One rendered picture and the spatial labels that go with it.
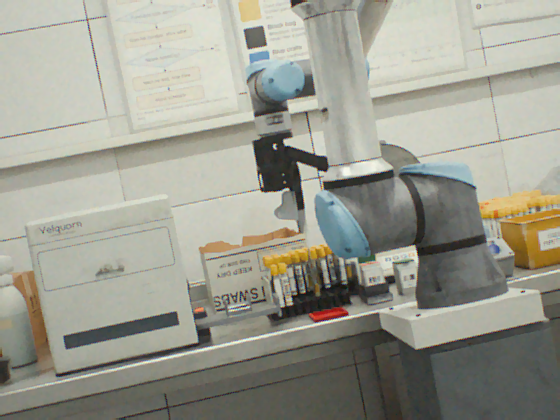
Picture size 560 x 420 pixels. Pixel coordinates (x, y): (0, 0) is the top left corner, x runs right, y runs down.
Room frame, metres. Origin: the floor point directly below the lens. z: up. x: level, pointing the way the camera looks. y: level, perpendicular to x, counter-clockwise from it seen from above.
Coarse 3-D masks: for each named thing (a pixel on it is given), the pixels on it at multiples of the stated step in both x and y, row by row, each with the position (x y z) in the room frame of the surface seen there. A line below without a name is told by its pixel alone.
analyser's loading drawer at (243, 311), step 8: (248, 296) 1.73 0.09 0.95; (272, 296) 1.79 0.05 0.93; (240, 304) 1.78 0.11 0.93; (248, 304) 1.75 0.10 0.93; (264, 304) 1.79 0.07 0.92; (272, 304) 1.77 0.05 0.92; (280, 304) 1.73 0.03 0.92; (232, 312) 1.72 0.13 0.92; (240, 312) 1.73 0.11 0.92; (248, 312) 1.73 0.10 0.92; (256, 312) 1.73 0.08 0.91; (264, 312) 1.73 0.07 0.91; (272, 312) 1.73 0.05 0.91; (280, 312) 1.73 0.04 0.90; (200, 320) 1.75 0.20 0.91; (208, 320) 1.73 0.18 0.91; (216, 320) 1.72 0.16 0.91; (224, 320) 1.72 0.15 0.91; (232, 320) 1.72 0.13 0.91; (240, 320) 1.72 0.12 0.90; (200, 328) 1.71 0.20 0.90
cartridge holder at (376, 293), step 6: (384, 282) 1.79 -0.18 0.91; (360, 288) 1.84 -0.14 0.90; (366, 288) 1.79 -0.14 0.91; (372, 288) 1.79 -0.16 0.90; (378, 288) 1.79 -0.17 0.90; (384, 288) 1.79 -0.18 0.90; (360, 294) 1.84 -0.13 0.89; (366, 294) 1.79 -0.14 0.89; (372, 294) 1.79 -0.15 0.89; (378, 294) 1.79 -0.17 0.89; (384, 294) 1.78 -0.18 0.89; (390, 294) 1.78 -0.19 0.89; (366, 300) 1.78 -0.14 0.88; (372, 300) 1.77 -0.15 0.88; (378, 300) 1.77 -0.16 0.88; (384, 300) 1.77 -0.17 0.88; (390, 300) 1.78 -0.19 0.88
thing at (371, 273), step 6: (360, 264) 1.83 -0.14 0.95; (366, 264) 1.81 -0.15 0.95; (372, 264) 1.80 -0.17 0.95; (378, 264) 1.80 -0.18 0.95; (360, 270) 1.83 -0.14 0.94; (366, 270) 1.79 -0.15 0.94; (372, 270) 1.80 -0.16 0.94; (378, 270) 1.80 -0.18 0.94; (360, 276) 1.84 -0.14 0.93; (366, 276) 1.79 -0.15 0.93; (372, 276) 1.79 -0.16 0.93; (378, 276) 1.80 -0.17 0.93; (366, 282) 1.79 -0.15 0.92; (372, 282) 1.79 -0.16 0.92; (378, 282) 1.80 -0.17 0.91
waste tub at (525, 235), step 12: (528, 216) 1.94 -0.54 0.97; (540, 216) 1.94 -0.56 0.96; (552, 216) 1.81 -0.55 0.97; (504, 228) 1.91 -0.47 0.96; (516, 228) 1.84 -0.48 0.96; (528, 228) 1.81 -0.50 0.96; (540, 228) 1.81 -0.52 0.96; (552, 228) 1.81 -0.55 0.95; (504, 240) 1.92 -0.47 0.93; (516, 240) 1.85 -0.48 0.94; (528, 240) 1.81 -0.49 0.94; (540, 240) 1.81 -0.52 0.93; (552, 240) 1.81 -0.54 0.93; (516, 252) 1.87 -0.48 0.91; (528, 252) 1.81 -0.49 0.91; (540, 252) 1.81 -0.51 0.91; (552, 252) 1.81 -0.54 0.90; (516, 264) 1.88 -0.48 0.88; (528, 264) 1.81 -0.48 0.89; (540, 264) 1.81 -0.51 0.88; (552, 264) 1.81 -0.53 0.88
